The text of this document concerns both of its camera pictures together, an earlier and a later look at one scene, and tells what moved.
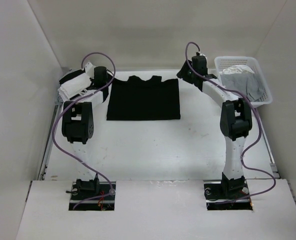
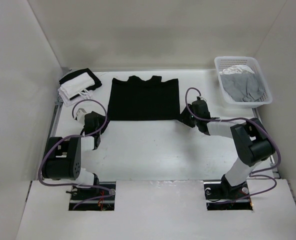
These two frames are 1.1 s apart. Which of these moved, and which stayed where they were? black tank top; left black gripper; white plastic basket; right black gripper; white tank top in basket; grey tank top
Moved: left black gripper; right black gripper
Stayed: white tank top in basket; white plastic basket; grey tank top; black tank top
